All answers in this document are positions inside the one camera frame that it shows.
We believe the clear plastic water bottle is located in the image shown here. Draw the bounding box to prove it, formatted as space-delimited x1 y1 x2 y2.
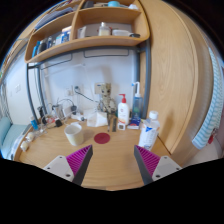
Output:
137 110 161 152

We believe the teal bed mattress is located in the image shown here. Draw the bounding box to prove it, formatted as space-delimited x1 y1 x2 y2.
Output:
0 116 31 159

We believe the cream white cup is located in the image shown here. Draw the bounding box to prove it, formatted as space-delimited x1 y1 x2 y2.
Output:
63 123 85 147

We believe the grey metal desk frame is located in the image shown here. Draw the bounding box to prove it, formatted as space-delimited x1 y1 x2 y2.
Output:
25 39 152 121

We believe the white charger block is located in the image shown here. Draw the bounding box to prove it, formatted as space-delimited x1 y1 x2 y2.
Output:
61 105 73 118

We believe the small blue box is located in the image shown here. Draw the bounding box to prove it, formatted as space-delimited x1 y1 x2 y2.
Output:
127 116 142 130

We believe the white wall socket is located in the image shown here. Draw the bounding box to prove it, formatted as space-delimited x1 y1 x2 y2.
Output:
64 85 83 98

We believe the white red-pump dispenser bottle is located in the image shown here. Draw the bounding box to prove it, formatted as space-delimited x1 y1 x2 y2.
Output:
117 93 130 126

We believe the thin pen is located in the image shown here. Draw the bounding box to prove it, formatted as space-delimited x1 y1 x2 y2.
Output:
106 116 112 133

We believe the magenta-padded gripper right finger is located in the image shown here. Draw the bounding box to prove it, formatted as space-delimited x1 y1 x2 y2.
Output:
133 144 183 186

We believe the white power strip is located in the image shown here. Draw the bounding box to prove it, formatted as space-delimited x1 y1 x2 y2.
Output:
70 113 86 122

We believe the dark slim bar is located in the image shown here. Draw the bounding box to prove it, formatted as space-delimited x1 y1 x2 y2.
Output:
111 116 118 133

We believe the flat round red coaster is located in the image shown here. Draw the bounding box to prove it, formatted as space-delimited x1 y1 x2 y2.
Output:
93 132 111 145

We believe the wooden shelf unit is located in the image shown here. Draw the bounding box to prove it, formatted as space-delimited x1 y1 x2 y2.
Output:
23 0 151 64

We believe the tall black tool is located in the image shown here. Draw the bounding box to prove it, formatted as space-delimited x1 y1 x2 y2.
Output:
38 105 48 125

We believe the striped light blue towel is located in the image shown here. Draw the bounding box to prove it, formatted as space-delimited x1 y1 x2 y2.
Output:
191 46 224 150

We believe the blue tube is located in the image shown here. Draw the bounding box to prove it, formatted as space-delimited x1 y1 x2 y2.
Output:
29 116 40 132

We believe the white round ornament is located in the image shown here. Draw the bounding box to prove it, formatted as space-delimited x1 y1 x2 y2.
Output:
24 131 36 141
19 140 30 152

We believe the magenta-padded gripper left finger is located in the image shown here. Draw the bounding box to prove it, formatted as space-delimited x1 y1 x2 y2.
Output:
43 144 94 186

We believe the black cable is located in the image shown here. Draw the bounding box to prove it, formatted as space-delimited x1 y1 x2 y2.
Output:
73 87 101 103

